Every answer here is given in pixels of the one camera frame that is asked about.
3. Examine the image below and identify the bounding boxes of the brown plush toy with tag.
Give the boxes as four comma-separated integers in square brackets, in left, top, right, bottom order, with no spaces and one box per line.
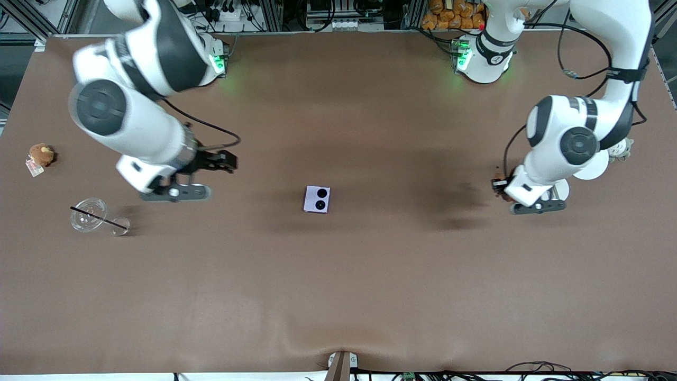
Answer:
[25,143,56,178]

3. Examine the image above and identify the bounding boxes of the black drinking straw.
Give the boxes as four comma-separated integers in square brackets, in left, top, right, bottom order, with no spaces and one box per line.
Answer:
[70,206,129,231]

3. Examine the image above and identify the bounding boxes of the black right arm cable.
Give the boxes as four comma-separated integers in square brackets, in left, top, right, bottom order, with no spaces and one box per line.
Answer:
[159,98,242,152]

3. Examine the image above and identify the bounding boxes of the brown lion statue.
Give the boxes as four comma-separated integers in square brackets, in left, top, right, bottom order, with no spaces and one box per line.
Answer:
[495,166,515,204]

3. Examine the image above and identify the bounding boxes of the white desk lamp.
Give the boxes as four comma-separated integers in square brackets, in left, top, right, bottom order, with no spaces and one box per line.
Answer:
[550,151,610,203]

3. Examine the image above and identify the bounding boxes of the black floor cables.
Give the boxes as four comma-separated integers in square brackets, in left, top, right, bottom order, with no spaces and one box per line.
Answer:
[444,361,677,381]

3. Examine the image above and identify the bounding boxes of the white box with black dots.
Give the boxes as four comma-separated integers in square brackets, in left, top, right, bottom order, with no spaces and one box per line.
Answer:
[304,185,332,214]

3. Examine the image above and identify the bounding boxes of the power strip with black plugs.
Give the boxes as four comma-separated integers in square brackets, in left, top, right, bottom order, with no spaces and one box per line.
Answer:
[204,0,245,23]

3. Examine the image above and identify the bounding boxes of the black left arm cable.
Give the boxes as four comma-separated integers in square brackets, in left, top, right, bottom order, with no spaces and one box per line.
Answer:
[501,0,652,182]

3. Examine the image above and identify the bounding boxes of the clear plastic cup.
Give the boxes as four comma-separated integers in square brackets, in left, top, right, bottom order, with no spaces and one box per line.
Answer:
[70,198,131,237]

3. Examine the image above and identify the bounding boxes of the small white figurine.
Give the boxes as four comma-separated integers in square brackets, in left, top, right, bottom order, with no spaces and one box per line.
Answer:
[608,138,634,162]

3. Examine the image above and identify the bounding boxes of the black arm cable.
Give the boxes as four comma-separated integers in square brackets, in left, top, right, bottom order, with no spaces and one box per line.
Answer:
[501,0,652,182]
[159,98,242,152]

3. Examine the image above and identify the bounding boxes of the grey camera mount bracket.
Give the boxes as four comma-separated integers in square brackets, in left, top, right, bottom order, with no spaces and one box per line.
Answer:
[327,351,359,381]

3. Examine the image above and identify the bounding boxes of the brown table cover mat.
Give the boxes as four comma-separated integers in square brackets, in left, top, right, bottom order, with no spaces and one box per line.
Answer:
[0,29,677,374]

